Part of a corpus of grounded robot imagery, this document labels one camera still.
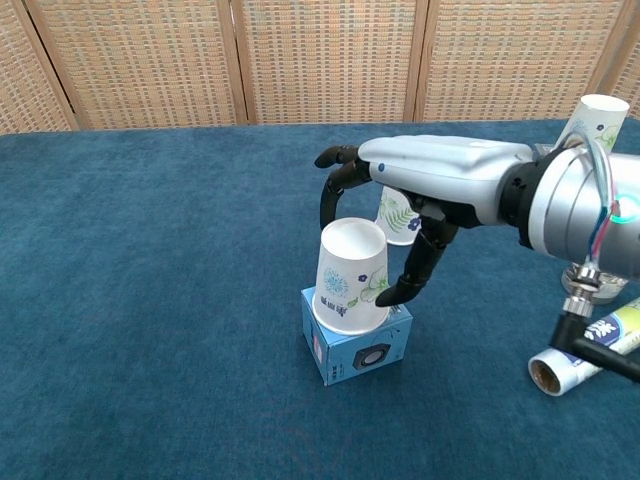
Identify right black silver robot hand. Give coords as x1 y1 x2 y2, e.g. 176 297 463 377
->
313 134 534 309

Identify white printed paper cup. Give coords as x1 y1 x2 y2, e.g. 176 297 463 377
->
554 93 630 154
373 187 424 247
311 217 391 336

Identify woven bamboo folding screen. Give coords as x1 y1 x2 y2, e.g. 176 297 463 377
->
0 0 640 134

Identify light blue cardboard box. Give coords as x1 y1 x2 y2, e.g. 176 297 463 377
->
300 285 414 387

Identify cling film roll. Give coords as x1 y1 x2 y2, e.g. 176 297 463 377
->
528 297 640 397

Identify dark teal table mat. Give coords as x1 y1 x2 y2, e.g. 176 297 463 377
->
0 117 640 480

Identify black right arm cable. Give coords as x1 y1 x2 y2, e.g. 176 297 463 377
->
548 264 640 385

